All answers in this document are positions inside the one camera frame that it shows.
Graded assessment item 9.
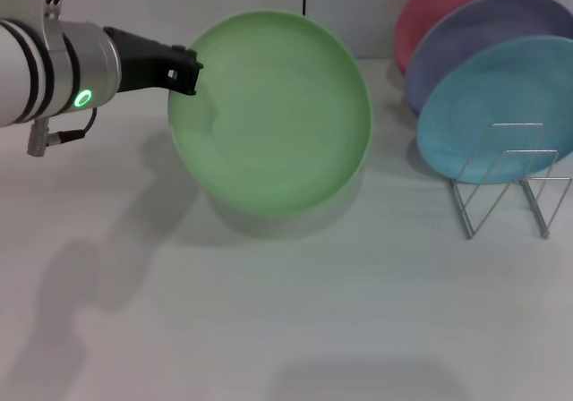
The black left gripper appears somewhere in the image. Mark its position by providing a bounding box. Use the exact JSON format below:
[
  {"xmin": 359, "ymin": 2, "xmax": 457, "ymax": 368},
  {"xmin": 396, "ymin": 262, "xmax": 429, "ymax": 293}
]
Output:
[{"xmin": 102, "ymin": 25, "xmax": 205, "ymax": 98}]

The pink plate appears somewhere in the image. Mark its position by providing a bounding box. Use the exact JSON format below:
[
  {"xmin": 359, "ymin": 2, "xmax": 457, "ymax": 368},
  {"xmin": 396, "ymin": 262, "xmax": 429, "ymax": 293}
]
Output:
[{"xmin": 394, "ymin": 0, "xmax": 559, "ymax": 77}]

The green plate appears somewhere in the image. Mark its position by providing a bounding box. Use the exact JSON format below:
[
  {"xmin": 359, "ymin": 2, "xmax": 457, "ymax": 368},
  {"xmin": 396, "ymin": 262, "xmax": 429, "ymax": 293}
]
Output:
[{"xmin": 167, "ymin": 10, "xmax": 374, "ymax": 217}]

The silver wire plate rack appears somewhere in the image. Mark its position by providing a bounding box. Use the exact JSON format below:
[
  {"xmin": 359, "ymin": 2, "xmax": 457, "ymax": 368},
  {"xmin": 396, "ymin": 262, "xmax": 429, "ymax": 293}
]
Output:
[{"xmin": 448, "ymin": 122, "xmax": 573, "ymax": 242}]

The blue plate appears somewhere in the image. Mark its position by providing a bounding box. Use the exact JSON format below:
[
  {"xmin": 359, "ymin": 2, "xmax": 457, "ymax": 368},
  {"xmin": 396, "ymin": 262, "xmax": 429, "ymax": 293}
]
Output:
[{"xmin": 415, "ymin": 35, "xmax": 573, "ymax": 187}]

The left arm connector cable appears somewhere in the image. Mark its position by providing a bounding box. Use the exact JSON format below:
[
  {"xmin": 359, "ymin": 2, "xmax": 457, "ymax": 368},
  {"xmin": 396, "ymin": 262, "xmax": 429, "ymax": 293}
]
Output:
[{"xmin": 26, "ymin": 105, "xmax": 98, "ymax": 158}]

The purple plate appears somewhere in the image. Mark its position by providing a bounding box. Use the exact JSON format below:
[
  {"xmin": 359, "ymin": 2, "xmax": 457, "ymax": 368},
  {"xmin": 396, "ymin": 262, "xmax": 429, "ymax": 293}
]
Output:
[{"xmin": 404, "ymin": 0, "xmax": 573, "ymax": 118}]

